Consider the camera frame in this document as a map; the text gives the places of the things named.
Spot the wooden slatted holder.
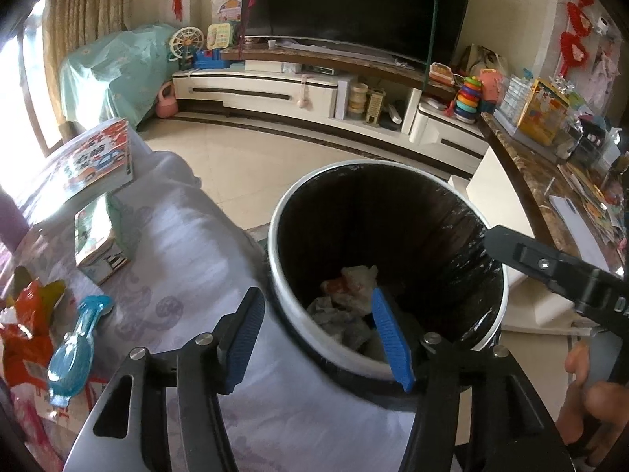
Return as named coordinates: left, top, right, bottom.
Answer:
left=365, top=87, right=387, bottom=127

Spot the floral tablecloth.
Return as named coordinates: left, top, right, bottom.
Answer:
left=0, top=123, right=423, bottom=472

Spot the pink plastic toy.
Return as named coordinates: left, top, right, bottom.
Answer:
left=479, top=69, right=503, bottom=106

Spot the green hanging cord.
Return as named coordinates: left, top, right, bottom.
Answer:
left=427, top=0, right=441, bottom=67

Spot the stack of round tins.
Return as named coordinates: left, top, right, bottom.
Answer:
left=349, top=83, right=369, bottom=115

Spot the small green carton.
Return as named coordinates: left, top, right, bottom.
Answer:
left=75, top=194, right=138, bottom=285

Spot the colourful picture book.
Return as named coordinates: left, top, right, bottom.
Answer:
left=46, top=119, right=134, bottom=205

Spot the white paper sheet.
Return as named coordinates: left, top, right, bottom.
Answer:
left=548, top=195, right=612, bottom=272

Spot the white upright box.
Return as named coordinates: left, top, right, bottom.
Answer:
left=336, top=75, right=355, bottom=120

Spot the white television cabinet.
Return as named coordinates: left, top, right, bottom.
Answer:
left=171, top=46, right=492, bottom=160

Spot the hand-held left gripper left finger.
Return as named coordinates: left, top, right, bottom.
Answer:
left=64, top=286, right=267, bottom=472

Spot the yellow green toy phone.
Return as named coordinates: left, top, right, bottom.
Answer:
left=206, top=23, right=235, bottom=52

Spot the red paper wall decoration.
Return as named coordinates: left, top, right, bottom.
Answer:
left=560, top=0, right=596, bottom=76

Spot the teal furniture cover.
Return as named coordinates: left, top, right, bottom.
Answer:
left=59, top=22, right=197, bottom=126

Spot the clear plastic drawer organizer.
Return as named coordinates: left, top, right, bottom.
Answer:
left=494, top=74, right=534, bottom=131

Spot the person's right hand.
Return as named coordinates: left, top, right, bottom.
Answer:
left=555, top=341, right=629, bottom=458

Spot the crumpled grey paper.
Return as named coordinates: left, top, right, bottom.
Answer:
left=307, top=296, right=374, bottom=352

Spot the pink toy kettlebell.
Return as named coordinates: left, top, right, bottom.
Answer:
left=156, top=82, right=178, bottom=119

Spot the white bin with black liner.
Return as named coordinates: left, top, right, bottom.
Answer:
left=268, top=160, right=507, bottom=411

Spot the pink hanging cord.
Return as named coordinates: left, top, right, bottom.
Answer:
left=237, top=0, right=269, bottom=60

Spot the window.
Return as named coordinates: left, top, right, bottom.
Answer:
left=0, top=0, right=60, bottom=158

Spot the rainbow stacking ring toy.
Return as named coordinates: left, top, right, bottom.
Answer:
left=452, top=76, right=485, bottom=121

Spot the orange snack wrapper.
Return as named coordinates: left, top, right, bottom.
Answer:
left=0, top=265, right=67, bottom=389

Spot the toy ferris wheel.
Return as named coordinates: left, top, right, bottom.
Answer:
left=168, top=27, right=206, bottom=70

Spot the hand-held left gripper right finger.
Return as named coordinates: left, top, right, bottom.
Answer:
left=371, top=288, right=578, bottom=472

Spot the marble top side cabinet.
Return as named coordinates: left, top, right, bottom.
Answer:
left=447, top=111, right=629, bottom=335

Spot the cartoon house cutout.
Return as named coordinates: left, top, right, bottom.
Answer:
left=213, top=0, right=244, bottom=25

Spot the blue plastic toy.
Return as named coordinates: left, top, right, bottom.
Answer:
left=193, top=49, right=231, bottom=70

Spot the red yellow toy keyboard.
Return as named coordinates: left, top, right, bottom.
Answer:
left=429, top=62, right=455, bottom=87

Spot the yellow toy box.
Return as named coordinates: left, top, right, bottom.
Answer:
left=516, top=77, right=573, bottom=147

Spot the tan bag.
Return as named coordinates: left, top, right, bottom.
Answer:
left=464, top=44, right=509, bottom=77

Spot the crumpled clear plastic wrapper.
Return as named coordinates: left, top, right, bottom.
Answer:
left=322, top=265, right=380, bottom=315

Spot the black flat television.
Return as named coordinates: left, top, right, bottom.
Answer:
left=241, top=0, right=476, bottom=67

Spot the beige curtain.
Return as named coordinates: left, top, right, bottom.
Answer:
left=42, top=0, right=123, bottom=124

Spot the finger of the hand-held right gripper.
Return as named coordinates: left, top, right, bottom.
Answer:
left=484, top=225, right=629, bottom=318

